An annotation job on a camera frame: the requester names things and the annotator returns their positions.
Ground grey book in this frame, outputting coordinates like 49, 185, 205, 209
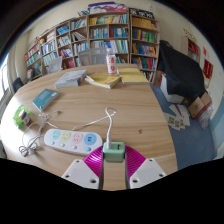
54, 69, 88, 90

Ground white power strip cord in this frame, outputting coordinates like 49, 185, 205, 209
18, 109, 61, 158

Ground grey mesh chair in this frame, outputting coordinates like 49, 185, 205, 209
77, 47, 108, 67

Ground open yellow book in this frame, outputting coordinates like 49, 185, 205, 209
84, 72, 122, 90

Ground cardboard box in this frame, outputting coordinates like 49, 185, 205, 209
187, 91, 213, 120

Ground light grey chair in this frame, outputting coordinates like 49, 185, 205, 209
44, 55, 64, 75

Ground teal book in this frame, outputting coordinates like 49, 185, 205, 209
31, 88, 60, 112

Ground green plastic bag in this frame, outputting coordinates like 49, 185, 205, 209
12, 104, 30, 128

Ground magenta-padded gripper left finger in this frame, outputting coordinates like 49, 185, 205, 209
61, 145, 105, 191

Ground window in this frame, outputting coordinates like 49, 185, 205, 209
0, 53, 11, 104

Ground wooden bookshelf unit with books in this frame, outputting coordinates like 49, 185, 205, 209
23, 1, 161, 83

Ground papers on floor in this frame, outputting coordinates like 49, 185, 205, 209
163, 103, 192, 132

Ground red wall hanging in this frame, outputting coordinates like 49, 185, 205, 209
202, 59, 214, 80

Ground closed yellow book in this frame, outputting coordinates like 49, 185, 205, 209
117, 67, 150, 85

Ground white power strip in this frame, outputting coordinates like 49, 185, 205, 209
43, 128, 104, 156

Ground small jar red label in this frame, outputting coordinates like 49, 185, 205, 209
18, 108, 32, 126

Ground clear bottle red label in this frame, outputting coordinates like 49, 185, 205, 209
105, 48, 119, 76

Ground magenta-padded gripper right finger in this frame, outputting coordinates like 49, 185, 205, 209
124, 144, 167, 190

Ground small wooden wall shelf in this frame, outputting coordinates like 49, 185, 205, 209
181, 34, 201, 64

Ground black cloth cover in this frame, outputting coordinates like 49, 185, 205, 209
157, 39, 206, 101

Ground white box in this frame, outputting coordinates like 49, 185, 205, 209
159, 73, 185, 104

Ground dark blue chair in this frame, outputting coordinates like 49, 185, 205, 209
11, 77, 25, 94

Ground mint green charger block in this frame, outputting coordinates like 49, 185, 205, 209
102, 141, 126, 163

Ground white charger cable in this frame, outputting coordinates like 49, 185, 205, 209
71, 106, 118, 144

